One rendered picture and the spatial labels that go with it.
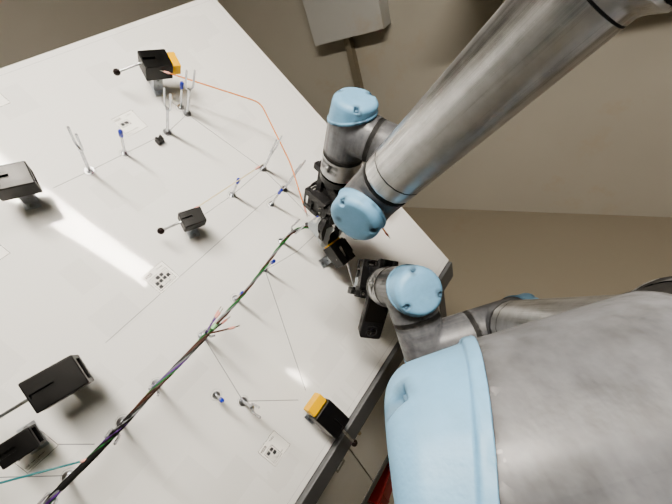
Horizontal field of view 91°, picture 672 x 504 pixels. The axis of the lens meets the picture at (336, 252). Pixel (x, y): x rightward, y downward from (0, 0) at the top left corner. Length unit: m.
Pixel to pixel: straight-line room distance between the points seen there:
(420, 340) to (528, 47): 0.38
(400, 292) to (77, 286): 0.59
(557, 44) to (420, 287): 0.31
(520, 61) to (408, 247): 0.75
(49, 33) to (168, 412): 2.03
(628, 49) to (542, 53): 1.98
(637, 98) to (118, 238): 2.32
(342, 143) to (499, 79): 0.30
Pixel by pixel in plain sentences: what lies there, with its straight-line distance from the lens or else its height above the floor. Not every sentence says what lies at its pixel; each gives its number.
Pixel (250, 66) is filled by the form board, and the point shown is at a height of 1.51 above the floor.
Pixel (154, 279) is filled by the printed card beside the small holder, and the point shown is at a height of 1.29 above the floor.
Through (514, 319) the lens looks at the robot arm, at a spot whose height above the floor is 1.28.
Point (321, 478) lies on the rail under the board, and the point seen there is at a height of 0.85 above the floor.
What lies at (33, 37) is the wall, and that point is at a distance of 2.38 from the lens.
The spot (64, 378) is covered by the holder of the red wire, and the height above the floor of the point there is 1.31.
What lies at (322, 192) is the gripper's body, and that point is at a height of 1.31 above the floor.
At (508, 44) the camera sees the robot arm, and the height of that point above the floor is 1.56.
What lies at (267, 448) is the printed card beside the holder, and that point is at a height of 0.96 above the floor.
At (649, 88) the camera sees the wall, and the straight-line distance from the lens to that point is 2.37.
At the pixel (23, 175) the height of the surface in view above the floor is 1.54.
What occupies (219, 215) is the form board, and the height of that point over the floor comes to 1.30.
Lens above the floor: 1.64
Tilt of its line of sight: 39 degrees down
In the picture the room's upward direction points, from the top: 21 degrees counter-clockwise
